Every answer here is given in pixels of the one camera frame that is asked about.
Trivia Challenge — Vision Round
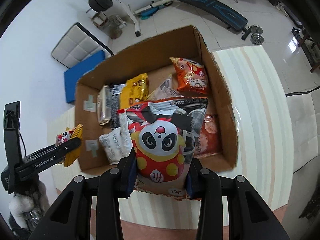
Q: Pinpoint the yellow panda snack bag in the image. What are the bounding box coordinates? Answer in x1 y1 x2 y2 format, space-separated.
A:
55 124 83 167

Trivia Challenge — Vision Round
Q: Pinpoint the brown pastry packet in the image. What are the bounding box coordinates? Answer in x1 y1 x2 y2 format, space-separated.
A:
195 114 222 158

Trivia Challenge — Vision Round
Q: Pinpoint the grey white snack pack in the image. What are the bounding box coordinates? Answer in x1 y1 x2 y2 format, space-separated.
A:
99 127 132 165

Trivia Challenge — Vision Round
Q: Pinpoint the beige chocolate wafer pack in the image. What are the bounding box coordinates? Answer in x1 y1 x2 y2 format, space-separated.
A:
97 85 112 126

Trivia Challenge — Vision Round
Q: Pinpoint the orange panda snack bag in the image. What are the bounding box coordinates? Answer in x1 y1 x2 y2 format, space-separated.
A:
118 97 208 199

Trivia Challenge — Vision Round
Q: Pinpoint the yellow black snack bag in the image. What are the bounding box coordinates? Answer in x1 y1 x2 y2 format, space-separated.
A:
109 73 150 128

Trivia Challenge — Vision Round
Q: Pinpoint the pale yellow-edged snack pack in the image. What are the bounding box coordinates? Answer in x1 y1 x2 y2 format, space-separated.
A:
147 74 183 101

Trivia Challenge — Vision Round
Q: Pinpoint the dark fuzzy clothing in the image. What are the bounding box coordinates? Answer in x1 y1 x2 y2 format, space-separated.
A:
9 180 50 239

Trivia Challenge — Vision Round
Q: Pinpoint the cat print tablecloth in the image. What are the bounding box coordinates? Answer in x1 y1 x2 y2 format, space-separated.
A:
47 46 293 231

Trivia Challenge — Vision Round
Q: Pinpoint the white padded chair left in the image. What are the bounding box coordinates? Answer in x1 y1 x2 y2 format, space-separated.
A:
51 22 114 68

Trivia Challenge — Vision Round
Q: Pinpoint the white padded chair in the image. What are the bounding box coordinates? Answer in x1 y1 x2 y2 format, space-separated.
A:
51 22 114 68
286 87 319 171

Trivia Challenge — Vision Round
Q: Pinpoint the white padded chair right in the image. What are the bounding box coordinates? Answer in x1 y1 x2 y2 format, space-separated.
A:
286 87 319 171

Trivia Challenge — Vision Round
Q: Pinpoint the cardboard milk box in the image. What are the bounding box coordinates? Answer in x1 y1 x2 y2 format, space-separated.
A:
74 24 239 177

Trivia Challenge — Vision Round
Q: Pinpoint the chrome dumbbell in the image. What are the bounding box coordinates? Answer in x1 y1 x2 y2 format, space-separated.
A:
251 24 264 46

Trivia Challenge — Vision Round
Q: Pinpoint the dark wooden chair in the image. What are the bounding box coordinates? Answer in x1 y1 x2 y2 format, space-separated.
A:
291 27 319 73

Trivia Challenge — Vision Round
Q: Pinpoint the blue black sit-up bench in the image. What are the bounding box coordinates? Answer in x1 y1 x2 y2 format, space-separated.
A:
177 0 251 40

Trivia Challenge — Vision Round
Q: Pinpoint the white squat rack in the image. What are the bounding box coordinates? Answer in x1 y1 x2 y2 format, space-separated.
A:
98 0 205 38

